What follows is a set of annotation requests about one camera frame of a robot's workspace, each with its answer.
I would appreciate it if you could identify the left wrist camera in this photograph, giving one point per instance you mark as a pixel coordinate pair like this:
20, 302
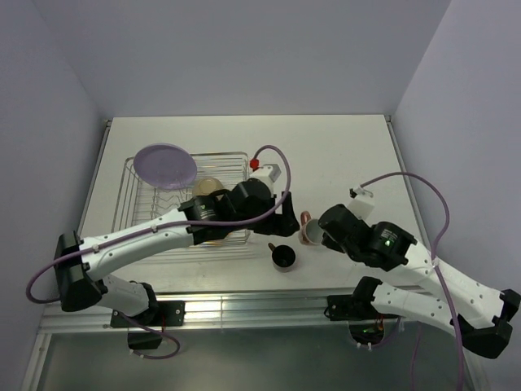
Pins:
268, 174

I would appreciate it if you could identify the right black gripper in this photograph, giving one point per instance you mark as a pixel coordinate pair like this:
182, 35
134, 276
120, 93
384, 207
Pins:
329, 242

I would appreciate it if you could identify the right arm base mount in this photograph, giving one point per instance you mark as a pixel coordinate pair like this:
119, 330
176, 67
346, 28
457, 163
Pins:
368, 328

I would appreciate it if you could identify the pink mug white inside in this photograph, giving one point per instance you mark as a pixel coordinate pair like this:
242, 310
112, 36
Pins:
310, 232

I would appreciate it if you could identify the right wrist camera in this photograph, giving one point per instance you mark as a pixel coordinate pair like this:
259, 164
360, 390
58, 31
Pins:
361, 204

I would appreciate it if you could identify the wire dish rack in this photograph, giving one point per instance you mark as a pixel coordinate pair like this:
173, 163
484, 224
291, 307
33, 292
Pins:
140, 202

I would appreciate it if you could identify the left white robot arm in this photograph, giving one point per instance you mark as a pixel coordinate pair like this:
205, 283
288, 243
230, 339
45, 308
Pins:
86, 276

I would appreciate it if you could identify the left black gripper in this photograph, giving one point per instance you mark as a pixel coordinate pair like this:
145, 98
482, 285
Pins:
282, 224

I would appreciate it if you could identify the white bowl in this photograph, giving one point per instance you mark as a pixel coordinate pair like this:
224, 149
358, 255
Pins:
206, 186

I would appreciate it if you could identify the aluminium rail frame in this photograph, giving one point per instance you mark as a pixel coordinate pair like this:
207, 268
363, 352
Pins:
223, 310

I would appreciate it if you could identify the purple plate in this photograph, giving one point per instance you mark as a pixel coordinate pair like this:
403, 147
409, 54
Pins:
165, 166

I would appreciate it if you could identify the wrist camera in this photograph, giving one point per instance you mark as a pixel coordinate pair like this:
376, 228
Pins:
361, 204
268, 174

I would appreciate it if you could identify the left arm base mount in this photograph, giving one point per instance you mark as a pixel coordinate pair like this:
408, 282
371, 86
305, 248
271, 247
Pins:
152, 325

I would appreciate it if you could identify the black mug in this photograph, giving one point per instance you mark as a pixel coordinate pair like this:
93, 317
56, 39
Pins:
283, 257

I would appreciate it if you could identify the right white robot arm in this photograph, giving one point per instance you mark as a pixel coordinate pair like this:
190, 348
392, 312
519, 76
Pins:
452, 302

